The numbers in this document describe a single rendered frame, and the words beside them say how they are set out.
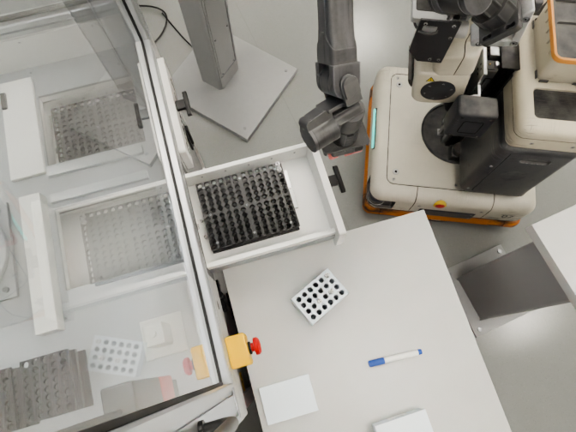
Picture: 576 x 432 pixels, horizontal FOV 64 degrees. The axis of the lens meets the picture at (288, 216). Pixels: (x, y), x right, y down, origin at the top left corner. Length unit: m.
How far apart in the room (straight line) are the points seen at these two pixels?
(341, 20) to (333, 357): 0.79
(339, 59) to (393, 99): 1.19
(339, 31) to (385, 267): 0.65
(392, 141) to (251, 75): 0.81
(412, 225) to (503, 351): 0.99
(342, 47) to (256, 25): 1.73
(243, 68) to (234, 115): 0.26
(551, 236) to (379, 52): 1.41
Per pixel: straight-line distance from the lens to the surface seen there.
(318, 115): 0.88
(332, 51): 0.86
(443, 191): 1.91
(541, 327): 2.25
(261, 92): 2.31
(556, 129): 1.53
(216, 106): 2.28
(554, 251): 1.44
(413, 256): 1.29
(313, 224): 1.19
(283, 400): 1.21
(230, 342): 1.08
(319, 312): 1.22
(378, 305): 1.25
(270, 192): 1.15
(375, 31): 2.59
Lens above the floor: 1.98
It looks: 73 degrees down
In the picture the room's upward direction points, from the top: straight up
